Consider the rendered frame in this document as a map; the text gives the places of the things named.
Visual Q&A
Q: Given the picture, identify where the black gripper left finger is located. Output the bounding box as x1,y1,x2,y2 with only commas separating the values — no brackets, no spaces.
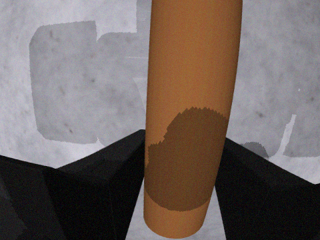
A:
0,130,146,240

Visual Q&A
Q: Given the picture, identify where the orange-brown rounded cylinder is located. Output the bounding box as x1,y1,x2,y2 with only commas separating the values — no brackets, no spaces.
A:
143,0,243,239

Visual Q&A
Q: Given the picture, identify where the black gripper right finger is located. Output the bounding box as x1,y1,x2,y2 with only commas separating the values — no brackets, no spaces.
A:
214,137,320,240

